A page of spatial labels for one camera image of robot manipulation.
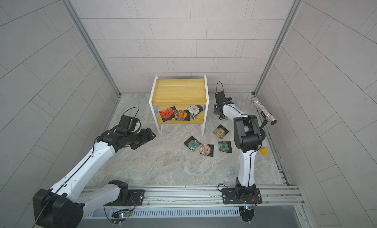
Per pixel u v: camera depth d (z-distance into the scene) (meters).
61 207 0.36
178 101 0.71
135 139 0.65
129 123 0.60
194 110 0.87
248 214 0.67
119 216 0.65
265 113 0.82
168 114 0.85
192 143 0.89
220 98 0.81
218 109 0.76
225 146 0.89
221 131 0.94
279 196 0.72
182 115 0.85
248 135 0.53
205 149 0.87
